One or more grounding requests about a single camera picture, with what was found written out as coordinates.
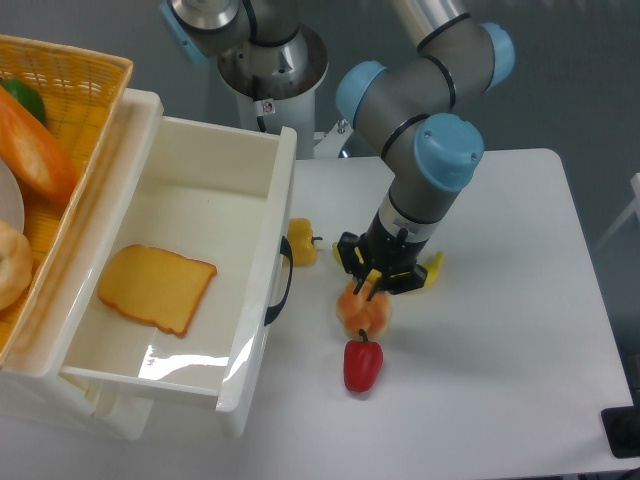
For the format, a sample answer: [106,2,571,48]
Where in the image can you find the red toy bell pepper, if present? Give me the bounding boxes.
[343,329,384,393]

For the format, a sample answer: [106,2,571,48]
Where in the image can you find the beige bagel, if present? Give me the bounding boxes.
[1,221,33,310]

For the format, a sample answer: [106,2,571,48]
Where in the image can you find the yellow toy banana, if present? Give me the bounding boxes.
[331,242,445,287]

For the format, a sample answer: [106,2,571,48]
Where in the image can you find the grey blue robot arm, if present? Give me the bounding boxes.
[160,1,515,294]

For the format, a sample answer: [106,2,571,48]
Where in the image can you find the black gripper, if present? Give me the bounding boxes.
[337,219,426,301]

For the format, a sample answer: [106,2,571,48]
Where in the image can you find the orange baguette bread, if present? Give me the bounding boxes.
[1,87,78,203]

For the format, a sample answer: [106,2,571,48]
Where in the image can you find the yellow toy bell pepper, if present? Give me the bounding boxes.
[286,218,321,266]

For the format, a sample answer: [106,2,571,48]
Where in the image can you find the green toy pepper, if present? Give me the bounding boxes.
[1,78,47,125]

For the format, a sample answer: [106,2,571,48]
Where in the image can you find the yellow wicker basket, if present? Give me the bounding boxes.
[1,35,133,359]

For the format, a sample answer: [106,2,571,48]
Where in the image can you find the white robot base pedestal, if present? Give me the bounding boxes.
[217,25,354,159]

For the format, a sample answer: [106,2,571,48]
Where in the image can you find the toast bread slice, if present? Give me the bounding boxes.
[97,244,218,338]

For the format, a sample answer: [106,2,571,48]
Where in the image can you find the black device at edge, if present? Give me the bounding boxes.
[601,406,639,459]

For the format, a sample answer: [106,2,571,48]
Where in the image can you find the orange knotted bread roll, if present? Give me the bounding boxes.
[335,281,392,341]

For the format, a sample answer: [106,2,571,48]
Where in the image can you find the white top drawer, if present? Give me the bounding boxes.
[62,117,297,416]

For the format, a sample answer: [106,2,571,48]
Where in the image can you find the white plate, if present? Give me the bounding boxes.
[0,162,25,232]

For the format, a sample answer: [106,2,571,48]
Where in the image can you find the white drawer cabinet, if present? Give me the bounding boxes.
[2,90,167,439]

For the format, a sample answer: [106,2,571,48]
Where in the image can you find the white frame at right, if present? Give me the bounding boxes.
[595,173,639,251]

